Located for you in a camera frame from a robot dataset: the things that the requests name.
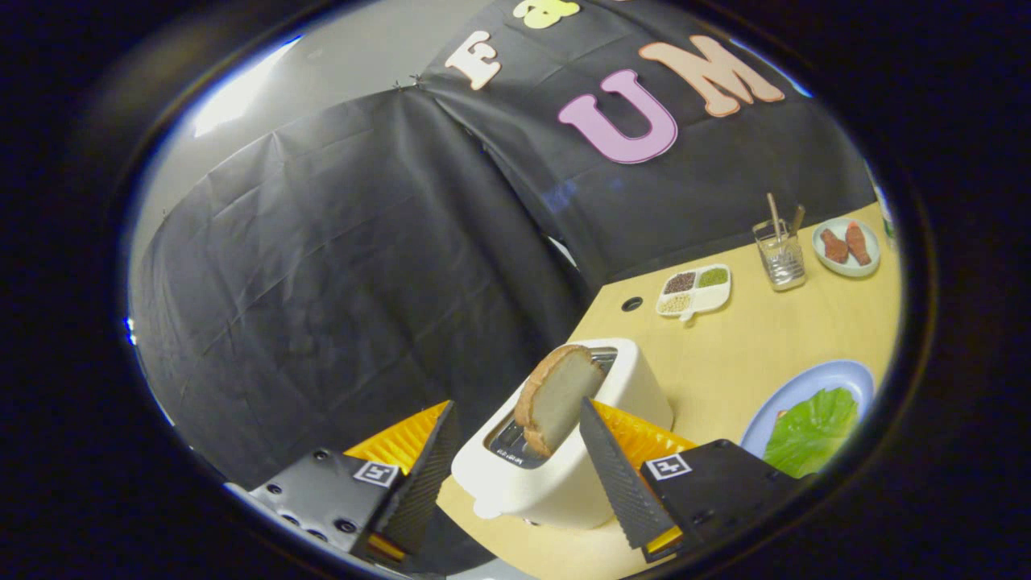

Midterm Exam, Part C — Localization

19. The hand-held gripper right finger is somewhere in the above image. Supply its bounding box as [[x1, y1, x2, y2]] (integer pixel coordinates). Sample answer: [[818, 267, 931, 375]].
[[578, 397, 806, 563]]

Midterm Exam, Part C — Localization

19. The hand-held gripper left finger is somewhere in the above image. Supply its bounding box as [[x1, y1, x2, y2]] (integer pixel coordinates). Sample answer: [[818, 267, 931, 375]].
[[246, 400, 462, 565]]

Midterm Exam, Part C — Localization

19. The reddish meat slice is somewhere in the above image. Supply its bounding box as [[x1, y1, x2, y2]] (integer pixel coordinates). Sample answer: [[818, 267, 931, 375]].
[[845, 222, 873, 267]]

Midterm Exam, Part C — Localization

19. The blue round plate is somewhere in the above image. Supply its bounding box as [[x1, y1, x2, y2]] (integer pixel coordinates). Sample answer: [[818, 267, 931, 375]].
[[739, 359, 876, 460]]

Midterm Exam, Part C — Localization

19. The black backdrop cloth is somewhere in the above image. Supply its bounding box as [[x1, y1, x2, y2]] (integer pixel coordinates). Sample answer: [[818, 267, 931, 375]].
[[129, 0, 879, 492]]

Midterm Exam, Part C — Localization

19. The wire mesh utensil holder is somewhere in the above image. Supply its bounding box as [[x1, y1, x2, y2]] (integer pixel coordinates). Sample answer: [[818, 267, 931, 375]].
[[752, 219, 807, 292]]

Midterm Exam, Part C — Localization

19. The white divided seasoning tray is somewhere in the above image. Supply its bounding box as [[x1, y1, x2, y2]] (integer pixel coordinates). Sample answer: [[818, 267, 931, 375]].
[[656, 263, 732, 321]]

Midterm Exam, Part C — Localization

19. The plain bread slice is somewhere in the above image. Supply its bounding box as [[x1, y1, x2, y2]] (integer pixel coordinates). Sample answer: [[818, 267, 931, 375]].
[[514, 345, 607, 458]]

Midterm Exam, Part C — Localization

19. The green lettuce leaf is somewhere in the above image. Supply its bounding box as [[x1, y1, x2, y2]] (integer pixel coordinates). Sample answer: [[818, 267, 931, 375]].
[[763, 387, 859, 479]]

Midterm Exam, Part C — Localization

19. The white toaster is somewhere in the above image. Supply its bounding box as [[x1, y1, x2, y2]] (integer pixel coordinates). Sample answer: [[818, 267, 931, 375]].
[[451, 338, 674, 530]]

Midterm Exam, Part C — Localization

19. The pale green plate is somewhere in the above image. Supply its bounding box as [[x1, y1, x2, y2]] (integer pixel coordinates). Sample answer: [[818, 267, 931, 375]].
[[812, 217, 881, 279]]

